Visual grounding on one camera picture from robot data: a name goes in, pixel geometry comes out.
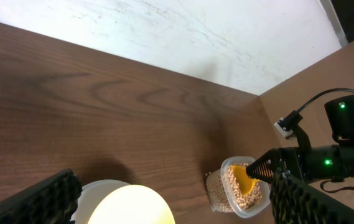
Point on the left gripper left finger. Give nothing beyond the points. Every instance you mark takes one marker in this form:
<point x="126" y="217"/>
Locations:
<point x="53" y="200"/>

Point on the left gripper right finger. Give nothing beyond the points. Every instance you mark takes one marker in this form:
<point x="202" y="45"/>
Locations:
<point x="293" y="201"/>

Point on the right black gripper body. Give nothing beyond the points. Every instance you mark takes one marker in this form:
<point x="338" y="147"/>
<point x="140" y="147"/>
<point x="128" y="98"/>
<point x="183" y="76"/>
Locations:
<point x="293" y="158"/>

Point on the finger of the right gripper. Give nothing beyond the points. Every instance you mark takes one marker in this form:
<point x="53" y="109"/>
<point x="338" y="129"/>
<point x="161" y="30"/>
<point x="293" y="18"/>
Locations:
<point x="265" y="167"/>

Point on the yellow measuring scoop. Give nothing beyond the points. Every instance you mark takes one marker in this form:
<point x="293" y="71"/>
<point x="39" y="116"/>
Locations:
<point x="246" y="183"/>

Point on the pale yellow bowl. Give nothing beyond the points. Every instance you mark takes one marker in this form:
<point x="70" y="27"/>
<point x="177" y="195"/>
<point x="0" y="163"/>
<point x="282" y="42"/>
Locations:
<point x="132" y="204"/>

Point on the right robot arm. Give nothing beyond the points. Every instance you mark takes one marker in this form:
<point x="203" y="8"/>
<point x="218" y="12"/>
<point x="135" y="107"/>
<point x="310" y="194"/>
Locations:
<point x="333" y="162"/>

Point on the white digital kitchen scale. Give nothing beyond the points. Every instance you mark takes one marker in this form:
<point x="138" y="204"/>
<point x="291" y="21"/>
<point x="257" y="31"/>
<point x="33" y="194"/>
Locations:
<point x="92" y="194"/>

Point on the clear plastic container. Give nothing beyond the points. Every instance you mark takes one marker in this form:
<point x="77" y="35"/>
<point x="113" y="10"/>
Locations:
<point x="264" y="187"/>

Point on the soybeans in container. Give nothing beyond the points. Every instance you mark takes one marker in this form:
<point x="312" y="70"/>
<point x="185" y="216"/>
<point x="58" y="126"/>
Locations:
<point x="224" y="191"/>

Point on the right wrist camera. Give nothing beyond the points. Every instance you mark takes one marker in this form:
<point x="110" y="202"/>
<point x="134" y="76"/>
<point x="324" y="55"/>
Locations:
<point x="287" y="134"/>

